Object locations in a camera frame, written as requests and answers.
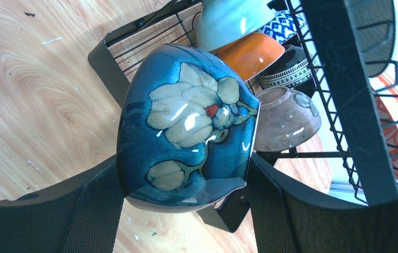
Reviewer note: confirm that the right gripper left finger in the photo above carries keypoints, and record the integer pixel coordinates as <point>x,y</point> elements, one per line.
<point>79,214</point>

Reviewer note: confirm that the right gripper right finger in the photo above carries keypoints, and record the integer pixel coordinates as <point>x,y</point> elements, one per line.
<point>289,216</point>

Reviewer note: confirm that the beige bowl black rim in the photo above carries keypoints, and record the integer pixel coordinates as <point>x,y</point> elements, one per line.
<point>287,118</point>

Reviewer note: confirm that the black wire dish rack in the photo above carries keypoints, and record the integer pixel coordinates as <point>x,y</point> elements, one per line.
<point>355,117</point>

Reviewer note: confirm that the blue floral glazed bowl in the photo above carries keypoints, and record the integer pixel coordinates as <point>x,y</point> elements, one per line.
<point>186,132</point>

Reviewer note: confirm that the red white patterned bowl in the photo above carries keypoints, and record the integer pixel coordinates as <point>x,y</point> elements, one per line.
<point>281,28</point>

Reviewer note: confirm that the celadon bowl brown rim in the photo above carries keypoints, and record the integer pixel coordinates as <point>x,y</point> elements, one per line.
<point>223,22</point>

